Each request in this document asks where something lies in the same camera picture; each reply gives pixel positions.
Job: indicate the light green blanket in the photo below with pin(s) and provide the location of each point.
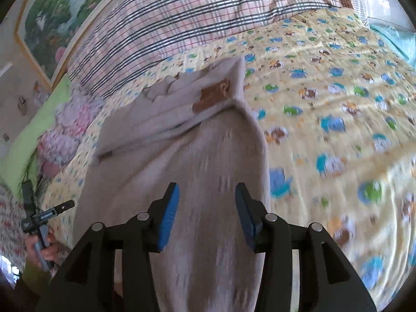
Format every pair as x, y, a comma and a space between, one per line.
32, 126

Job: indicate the pink floral blanket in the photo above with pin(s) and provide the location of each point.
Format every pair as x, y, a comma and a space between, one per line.
65, 130

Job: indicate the red floral print quilt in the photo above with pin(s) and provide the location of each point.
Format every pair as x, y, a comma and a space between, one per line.
11, 221

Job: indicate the plaid quilt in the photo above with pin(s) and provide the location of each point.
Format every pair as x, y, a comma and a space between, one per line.
182, 16

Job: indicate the turquoise cloth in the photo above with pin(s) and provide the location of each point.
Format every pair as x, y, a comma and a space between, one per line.
399, 42

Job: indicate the framed landscape painting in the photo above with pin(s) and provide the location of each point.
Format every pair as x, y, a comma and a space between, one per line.
55, 19

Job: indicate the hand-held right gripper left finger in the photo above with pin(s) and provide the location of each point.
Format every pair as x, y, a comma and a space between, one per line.
169, 214

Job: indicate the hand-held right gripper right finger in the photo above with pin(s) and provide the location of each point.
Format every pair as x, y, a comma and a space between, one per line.
245, 217

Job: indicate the yellow bear print bed sheet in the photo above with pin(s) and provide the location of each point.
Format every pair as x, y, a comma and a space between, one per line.
325, 104

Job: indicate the beige knit sweater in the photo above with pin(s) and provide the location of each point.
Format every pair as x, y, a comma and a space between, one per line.
195, 143

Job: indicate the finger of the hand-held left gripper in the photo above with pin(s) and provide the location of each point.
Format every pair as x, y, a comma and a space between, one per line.
63, 207
28, 195

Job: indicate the person's left hand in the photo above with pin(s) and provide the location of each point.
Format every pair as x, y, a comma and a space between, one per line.
51, 250

